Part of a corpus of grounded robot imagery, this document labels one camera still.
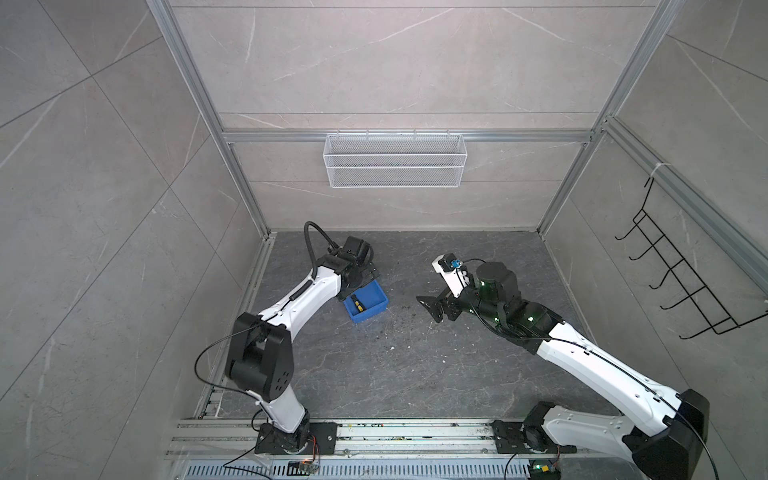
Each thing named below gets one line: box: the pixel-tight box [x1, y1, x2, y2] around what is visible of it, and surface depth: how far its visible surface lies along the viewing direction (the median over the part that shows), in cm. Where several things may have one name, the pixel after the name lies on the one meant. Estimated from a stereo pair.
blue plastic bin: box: [343, 280, 389, 323], surface depth 97 cm
